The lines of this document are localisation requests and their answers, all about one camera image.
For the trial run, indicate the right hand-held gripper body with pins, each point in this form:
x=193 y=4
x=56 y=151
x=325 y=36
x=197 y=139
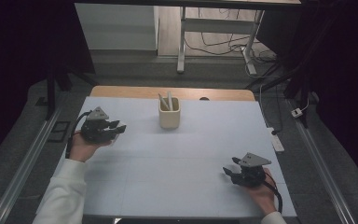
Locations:
x=251 y=175

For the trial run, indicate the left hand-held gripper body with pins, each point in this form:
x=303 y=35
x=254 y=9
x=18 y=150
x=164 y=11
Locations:
x=94 y=130

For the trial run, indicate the cream square pen holder cup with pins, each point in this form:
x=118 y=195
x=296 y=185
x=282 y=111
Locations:
x=169 y=119

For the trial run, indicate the thick white marker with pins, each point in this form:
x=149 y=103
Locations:
x=163 y=102

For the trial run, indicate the person's left hand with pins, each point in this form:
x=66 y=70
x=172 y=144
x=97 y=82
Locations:
x=82 y=149

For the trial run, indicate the person's right hand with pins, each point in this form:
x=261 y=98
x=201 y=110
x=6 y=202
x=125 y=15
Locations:
x=262 y=196

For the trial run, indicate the black floor plate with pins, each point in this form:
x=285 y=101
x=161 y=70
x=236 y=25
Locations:
x=59 y=131

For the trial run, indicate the white power strip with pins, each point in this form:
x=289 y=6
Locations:
x=276 y=141

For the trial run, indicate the white table mat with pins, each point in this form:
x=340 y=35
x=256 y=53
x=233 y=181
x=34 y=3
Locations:
x=183 y=186

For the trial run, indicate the black metal stand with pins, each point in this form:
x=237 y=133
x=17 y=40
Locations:
x=292 y=81
x=50 y=90

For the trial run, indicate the dark round table grommet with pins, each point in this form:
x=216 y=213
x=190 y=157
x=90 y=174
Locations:
x=204 y=99

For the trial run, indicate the white cabinet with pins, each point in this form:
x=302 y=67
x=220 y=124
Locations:
x=115 y=28

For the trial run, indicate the dark curtain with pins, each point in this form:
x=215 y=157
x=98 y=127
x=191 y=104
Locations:
x=345 y=62
x=18 y=46

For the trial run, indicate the aluminium rail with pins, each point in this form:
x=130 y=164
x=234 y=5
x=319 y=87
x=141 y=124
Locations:
x=21 y=168
x=323 y=165

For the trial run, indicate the white desk frame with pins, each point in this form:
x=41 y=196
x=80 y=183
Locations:
x=217 y=26

